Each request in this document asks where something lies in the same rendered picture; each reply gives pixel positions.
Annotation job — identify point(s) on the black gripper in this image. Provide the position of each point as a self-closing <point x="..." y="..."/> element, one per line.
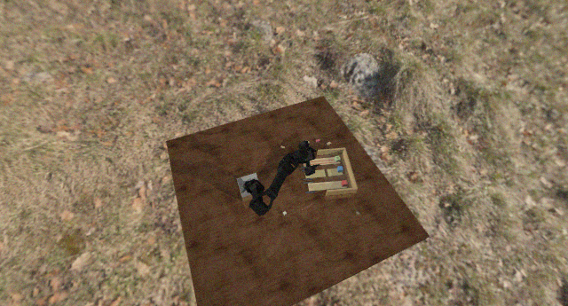
<point x="310" y="169"/>

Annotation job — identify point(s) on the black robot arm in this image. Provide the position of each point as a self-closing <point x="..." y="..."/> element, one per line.
<point x="284" y="169"/>

